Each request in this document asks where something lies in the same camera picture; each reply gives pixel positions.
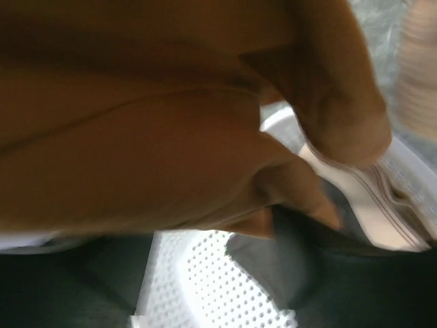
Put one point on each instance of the white perforated laundry basket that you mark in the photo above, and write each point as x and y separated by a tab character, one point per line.
191	281

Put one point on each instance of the grey beige-banded underwear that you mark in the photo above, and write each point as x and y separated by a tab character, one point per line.
373	210

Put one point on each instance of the orange-brown underwear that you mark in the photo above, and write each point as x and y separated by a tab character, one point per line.
140	116

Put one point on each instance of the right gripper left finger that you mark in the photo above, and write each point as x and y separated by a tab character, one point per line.
94	285

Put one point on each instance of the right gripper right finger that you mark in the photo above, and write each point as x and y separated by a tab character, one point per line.
331	280

